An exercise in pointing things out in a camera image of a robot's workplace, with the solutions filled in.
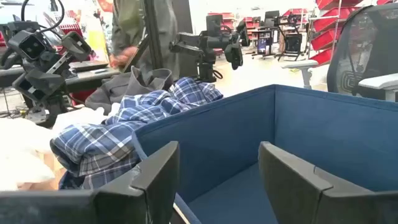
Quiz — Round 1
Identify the red bin shelf rack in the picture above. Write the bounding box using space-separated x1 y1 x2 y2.
307 0 364 66

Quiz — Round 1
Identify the blue fabric storage bin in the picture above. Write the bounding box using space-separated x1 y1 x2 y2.
132 83 398 224

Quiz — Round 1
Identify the black background workstation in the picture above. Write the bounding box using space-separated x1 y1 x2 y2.
248 11 308 62

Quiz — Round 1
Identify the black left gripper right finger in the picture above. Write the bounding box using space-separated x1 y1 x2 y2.
258 141 398 224

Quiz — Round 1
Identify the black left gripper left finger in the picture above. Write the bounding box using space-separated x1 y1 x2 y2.
0 141 180 224

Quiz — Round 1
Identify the blue plaid shirt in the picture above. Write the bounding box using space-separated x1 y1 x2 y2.
49 77 224 190

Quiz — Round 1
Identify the person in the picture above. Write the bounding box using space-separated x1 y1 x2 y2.
108 0 180 78

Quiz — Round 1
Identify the person's hand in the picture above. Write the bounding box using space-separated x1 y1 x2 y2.
109 46 139 68

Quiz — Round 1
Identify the black side table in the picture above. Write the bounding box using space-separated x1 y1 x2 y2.
0 60 121 93

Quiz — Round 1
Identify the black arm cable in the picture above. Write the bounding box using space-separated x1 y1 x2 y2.
21 0 65 34

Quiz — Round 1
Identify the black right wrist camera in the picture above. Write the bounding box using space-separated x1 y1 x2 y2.
7 30 50 60

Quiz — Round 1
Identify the black keyboard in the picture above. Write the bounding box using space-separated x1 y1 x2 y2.
68 60 109 72

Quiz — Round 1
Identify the grey mesh office chair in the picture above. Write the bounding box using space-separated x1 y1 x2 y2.
281 2 398 102

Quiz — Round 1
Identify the black metal station frame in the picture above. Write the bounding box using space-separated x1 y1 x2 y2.
142 0 164 71

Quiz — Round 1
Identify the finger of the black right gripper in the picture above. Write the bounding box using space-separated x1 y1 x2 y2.
12 68 65 102
61 30 94 62

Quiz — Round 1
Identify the grey garment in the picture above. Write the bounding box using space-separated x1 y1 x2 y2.
84 65 174 115

